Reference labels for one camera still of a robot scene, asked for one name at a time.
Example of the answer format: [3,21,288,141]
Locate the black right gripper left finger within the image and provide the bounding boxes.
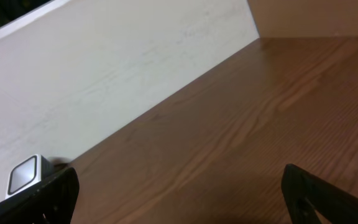
[0,167,80,224]

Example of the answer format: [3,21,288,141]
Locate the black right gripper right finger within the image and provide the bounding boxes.
[281,164,358,223]

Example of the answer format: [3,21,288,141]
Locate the white barcode scanner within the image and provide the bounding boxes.
[5,154,54,199]

